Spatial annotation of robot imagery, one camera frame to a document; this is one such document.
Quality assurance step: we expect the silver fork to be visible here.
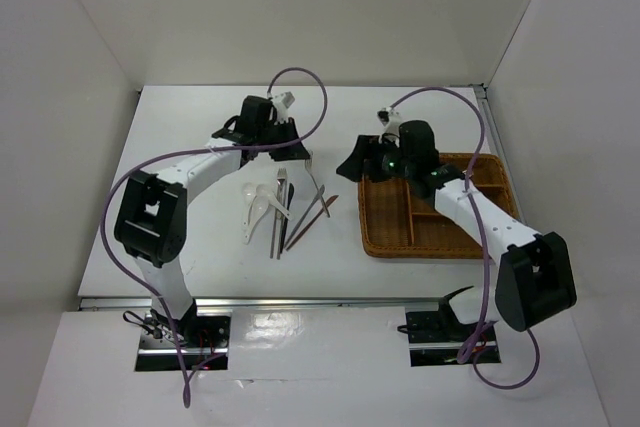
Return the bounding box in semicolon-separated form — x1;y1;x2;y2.
304;152;330;218
270;167;288;259

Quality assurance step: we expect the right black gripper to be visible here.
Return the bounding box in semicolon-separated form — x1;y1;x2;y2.
336;134;416;182

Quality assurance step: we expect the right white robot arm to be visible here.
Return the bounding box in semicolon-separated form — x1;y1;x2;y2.
336;120;577;332

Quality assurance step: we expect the white ceramic spoon upper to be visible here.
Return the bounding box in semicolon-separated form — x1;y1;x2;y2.
256;184;292;220

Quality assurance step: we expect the copper table knife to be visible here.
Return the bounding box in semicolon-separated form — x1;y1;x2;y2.
285;194;339;251

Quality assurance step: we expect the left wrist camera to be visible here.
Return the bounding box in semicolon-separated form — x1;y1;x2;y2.
270;92;295;112

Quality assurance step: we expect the white ceramic spoon left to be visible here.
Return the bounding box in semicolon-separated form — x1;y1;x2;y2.
241;182;257;231

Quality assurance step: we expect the aluminium rail front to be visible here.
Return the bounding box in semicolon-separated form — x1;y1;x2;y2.
79;297;439;311

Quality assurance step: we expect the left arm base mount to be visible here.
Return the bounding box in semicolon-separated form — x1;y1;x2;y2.
122;310;231;372

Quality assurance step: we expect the silver table knife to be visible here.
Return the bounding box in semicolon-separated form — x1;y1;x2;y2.
285;183;327;251

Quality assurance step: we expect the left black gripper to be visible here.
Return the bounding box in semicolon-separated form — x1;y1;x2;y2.
256;117;310;162

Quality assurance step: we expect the aluminium rail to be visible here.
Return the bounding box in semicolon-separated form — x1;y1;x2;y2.
472;84;505;161
79;297;439;311

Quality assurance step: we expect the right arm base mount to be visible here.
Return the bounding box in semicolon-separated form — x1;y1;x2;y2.
396;310;476;367

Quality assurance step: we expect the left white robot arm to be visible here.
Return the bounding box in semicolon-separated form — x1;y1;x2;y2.
114;92;309;346

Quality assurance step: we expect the aluminium rail right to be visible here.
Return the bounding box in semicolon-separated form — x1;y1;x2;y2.
472;84;505;161

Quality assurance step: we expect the brown wicker cutlery tray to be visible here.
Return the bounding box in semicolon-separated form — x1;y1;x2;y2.
358;153;518;260

